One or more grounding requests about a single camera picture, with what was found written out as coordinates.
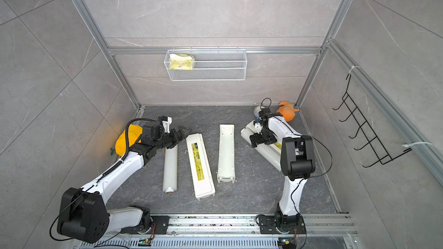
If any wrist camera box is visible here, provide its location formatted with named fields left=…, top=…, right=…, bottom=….
left=159, top=116, right=173, bottom=133
left=253, top=119, right=263, bottom=133

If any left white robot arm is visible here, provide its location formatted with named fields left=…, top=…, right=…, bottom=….
left=51, top=116, right=192, bottom=244

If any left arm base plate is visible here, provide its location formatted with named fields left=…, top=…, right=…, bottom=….
left=121, top=216, right=170, bottom=235

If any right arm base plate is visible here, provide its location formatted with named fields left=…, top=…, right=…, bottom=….
left=255, top=214, right=306, bottom=235

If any black wire hook rack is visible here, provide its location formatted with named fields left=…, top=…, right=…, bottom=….
left=332, top=74, right=412, bottom=168

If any white dispenser base tray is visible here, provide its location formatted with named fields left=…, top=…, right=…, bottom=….
left=217, top=124, right=235, bottom=183

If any orange plush toy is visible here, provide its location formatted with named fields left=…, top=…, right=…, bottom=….
left=277, top=101, right=300, bottom=122

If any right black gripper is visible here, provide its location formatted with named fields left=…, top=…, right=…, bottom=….
left=250, top=130, right=277, bottom=148

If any closed white wrap dispenser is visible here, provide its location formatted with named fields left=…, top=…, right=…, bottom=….
left=186, top=133, right=215, bottom=201

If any yellow bucket hat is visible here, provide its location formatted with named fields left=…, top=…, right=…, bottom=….
left=115, top=124, right=143, bottom=157

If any white dispenser lid with label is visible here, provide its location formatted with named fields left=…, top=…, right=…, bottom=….
left=246, top=121, right=281, bottom=156

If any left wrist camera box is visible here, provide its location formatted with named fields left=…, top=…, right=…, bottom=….
left=159, top=116, right=173, bottom=133

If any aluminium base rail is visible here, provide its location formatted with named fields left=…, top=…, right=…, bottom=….
left=69, top=214, right=363, bottom=249

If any white plastic wrap roll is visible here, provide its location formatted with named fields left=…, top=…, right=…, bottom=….
left=163, top=145, right=178, bottom=194
left=241, top=128, right=281, bottom=172

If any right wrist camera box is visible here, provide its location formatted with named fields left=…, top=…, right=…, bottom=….
left=253, top=119, right=263, bottom=133

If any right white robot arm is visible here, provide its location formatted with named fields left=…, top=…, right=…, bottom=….
left=186, top=107, right=316, bottom=234

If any wire mesh wall basket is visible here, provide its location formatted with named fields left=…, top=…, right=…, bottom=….
left=164, top=48, right=248, bottom=81

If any yellow wipes packet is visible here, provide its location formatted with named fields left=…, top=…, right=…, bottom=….
left=168, top=53, right=195, bottom=70

